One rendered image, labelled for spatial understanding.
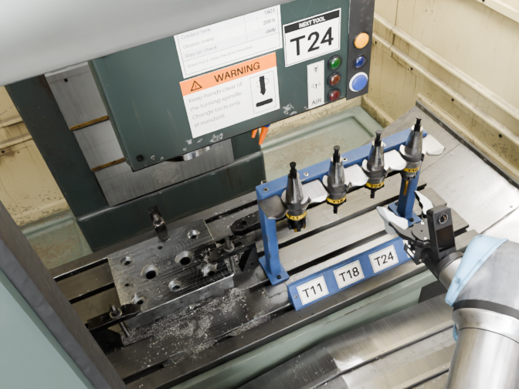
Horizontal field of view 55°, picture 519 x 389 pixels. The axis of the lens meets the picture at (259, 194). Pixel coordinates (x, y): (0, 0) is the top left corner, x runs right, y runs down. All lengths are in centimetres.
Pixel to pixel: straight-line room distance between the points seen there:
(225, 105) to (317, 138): 155
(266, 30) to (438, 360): 106
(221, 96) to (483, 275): 46
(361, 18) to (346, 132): 154
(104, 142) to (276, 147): 96
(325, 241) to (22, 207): 125
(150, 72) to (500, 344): 60
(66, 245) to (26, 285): 189
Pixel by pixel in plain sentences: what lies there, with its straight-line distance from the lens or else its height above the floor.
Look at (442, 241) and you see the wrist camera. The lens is 112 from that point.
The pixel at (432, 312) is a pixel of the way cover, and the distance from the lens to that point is 158.
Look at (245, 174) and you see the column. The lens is 184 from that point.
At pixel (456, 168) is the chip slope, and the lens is 188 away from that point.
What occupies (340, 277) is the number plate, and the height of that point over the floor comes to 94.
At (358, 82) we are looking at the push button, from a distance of 90.
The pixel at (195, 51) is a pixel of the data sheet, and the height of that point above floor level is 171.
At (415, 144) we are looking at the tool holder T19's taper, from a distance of 126.
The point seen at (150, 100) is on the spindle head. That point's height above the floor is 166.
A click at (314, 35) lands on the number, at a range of 81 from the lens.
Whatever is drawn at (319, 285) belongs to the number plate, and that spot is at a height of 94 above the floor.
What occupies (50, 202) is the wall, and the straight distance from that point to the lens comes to 219.
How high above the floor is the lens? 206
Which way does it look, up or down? 45 degrees down
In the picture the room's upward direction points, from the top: 8 degrees counter-clockwise
